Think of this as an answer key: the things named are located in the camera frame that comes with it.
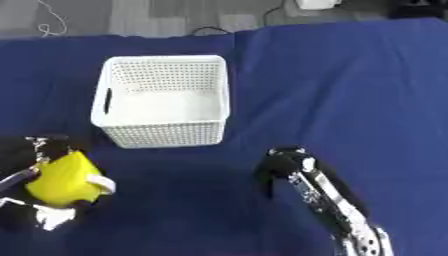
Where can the white box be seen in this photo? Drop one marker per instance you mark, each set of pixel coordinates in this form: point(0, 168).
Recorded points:
point(317, 3)

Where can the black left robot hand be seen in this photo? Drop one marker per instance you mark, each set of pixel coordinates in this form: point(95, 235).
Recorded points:
point(17, 150)

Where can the yellow soft pouch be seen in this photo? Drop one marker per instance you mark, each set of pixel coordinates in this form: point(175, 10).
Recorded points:
point(61, 180)

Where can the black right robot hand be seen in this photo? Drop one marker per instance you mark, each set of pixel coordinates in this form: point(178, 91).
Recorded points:
point(280, 165)

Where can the white perforated plastic basket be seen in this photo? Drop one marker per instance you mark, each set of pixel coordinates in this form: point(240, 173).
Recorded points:
point(166, 106)

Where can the black object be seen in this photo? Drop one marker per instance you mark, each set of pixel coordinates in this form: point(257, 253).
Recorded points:
point(417, 8)

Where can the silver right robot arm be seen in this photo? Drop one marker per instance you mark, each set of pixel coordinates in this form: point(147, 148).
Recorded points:
point(329, 201)

